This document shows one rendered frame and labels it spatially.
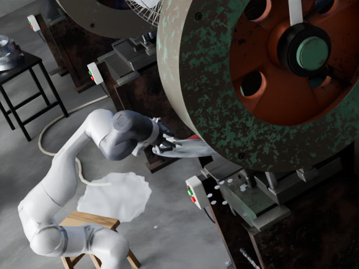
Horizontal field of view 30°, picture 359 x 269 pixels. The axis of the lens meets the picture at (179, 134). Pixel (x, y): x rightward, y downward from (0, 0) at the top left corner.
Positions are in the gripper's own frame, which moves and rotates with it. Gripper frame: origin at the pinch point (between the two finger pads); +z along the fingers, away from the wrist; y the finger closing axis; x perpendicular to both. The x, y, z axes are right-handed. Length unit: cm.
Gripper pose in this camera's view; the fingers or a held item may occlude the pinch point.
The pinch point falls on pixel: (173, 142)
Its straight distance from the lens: 241.9
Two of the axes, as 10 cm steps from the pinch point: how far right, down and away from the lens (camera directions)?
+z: 4.1, 1.8, 8.9
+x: -9.1, 1.3, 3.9
